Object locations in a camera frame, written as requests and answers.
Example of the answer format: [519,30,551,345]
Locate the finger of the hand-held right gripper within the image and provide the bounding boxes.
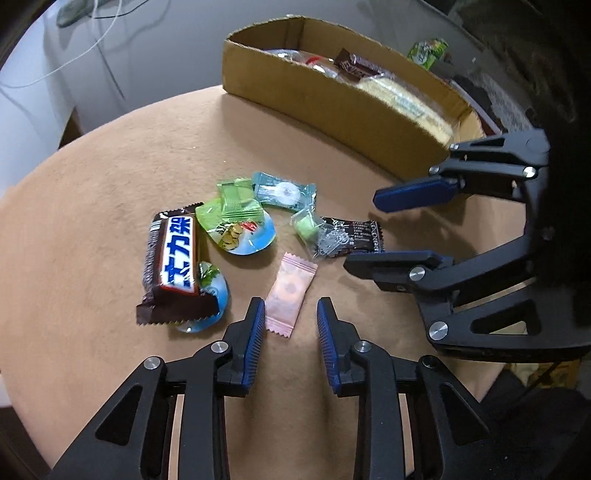
[373,128,555,241]
[344,237,541,344]

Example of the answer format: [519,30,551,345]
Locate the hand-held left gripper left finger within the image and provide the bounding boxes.
[48,296,267,480]

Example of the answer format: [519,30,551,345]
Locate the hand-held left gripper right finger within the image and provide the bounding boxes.
[316,296,490,480]

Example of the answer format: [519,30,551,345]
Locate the black candy wrapper white print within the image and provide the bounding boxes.
[314,216,385,261]

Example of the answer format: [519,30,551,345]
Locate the pink candy wrapper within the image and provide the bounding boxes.
[265,252,318,337]

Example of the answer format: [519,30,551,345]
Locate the yellow cake packet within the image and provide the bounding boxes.
[355,76,455,146]

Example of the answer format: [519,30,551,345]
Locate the cardboard box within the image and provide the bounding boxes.
[222,16,490,200]

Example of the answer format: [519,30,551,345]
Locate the brown chocolate bar white print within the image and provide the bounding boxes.
[333,47,393,84]

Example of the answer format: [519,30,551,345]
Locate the clear snack packet red seal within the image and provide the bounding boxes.
[269,47,324,66]

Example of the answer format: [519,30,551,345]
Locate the jelly cup with picture lid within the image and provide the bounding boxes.
[195,198,278,256]
[175,261,229,334]

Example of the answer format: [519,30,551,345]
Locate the green candy in clear wrapper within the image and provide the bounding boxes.
[291,208,324,259]

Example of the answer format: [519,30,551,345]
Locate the brown chocolate bar blue letters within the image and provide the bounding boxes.
[135,202,221,328]

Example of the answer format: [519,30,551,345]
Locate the teal candy wrapper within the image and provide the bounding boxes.
[252,172,317,212]

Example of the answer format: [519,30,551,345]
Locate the green printed carton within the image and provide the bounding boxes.
[406,38,450,71]

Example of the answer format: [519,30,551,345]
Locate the green candy wrapper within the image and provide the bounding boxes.
[217,178,263,222]

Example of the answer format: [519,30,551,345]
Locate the white cable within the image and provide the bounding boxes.
[0,0,127,88]

